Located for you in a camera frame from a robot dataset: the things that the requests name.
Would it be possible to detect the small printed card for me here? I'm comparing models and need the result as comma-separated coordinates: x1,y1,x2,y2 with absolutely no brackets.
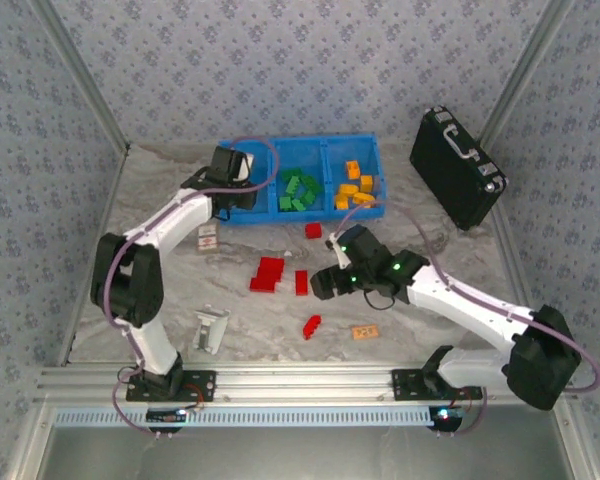
197,224,221,256

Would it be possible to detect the aluminium mounting rail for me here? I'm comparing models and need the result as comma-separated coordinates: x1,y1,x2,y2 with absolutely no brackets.
33,361,567,407

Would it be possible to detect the blue plastic bin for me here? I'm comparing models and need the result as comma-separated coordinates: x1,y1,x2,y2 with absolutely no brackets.
271,136,330,225
323,132,389,222
218,139,277,227

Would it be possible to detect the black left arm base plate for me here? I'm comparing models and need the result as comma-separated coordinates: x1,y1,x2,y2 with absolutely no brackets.
125,369,218,404

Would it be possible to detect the small circuit board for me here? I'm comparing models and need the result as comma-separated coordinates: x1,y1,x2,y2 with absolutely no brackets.
146,408,189,426
427,405,464,432

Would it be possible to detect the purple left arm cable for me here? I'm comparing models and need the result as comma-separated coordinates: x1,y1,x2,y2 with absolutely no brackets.
107,134,281,442

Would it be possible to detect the large red lego plate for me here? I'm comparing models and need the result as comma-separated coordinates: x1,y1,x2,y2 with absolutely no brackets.
256,256,286,283

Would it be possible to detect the black hard case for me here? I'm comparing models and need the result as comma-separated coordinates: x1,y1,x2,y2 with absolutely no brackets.
409,105,509,232

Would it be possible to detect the red stepped lego brick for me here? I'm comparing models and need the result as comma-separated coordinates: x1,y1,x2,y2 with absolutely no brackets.
302,313,324,342

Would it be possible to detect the white slotted cable duct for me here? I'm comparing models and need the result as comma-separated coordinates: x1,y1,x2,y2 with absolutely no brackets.
53,405,462,428

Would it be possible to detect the silver case handle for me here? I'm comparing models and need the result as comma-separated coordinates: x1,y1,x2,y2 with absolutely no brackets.
442,123,482,161

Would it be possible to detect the white metal bracket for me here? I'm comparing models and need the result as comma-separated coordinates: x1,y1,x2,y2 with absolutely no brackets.
191,304,232,357

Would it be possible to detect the aluminium frame post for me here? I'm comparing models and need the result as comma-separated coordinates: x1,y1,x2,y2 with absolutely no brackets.
478,0,577,147

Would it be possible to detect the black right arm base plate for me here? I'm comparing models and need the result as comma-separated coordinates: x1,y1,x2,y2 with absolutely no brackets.
391,368,484,402

